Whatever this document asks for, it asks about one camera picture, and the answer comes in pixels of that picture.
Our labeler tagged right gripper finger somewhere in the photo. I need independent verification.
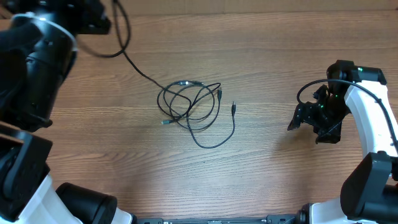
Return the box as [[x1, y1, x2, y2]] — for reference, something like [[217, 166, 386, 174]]
[[315, 123, 342, 144], [287, 103, 310, 131]]

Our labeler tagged black USB cable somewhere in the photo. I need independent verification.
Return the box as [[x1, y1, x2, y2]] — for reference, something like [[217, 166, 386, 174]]
[[77, 0, 223, 131], [183, 101, 237, 149]]

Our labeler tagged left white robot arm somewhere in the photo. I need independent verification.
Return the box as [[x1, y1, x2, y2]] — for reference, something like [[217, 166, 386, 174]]
[[1, 0, 136, 223]]

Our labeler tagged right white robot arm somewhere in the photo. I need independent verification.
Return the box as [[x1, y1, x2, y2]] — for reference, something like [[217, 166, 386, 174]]
[[287, 60, 397, 223]]

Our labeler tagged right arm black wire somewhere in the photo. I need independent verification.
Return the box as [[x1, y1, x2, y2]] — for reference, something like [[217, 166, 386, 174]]
[[296, 78, 398, 150]]

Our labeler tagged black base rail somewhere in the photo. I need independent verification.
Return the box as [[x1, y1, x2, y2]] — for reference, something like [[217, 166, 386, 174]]
[[132, 214, 297, 224]]

